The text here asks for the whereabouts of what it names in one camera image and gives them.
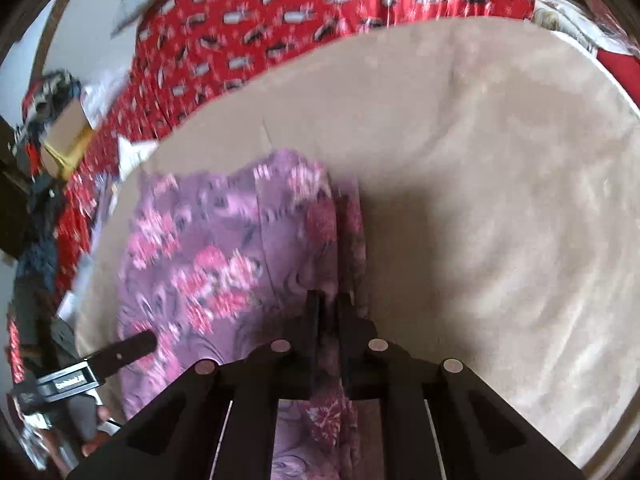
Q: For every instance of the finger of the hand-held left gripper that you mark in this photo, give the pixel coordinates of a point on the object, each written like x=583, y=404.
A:
x=132, y=347

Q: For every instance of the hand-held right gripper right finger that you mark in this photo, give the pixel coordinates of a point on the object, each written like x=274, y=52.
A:
x=345, y=345

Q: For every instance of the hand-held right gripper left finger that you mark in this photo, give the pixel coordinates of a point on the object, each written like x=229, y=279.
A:
x=312, y=340

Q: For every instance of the purple floral garment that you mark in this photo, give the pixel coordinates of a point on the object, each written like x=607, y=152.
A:
x=210, y=240

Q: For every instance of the dark clothes pile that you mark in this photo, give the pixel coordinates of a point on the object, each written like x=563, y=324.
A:
x=42, y=240

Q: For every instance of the person's left hand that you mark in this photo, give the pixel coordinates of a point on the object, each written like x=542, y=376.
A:
x=102, y=414

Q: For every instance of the beige blanket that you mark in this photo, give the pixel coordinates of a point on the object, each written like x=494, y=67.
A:
x=475, y=185

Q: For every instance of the cardboard box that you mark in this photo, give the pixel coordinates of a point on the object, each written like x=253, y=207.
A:
x=65, y=127

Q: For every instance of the patterned cloth bundle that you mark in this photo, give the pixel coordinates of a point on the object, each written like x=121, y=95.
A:
x=50, y=90

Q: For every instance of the red patterned bedsheet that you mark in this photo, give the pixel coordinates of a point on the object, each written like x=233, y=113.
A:
x=300, y=10

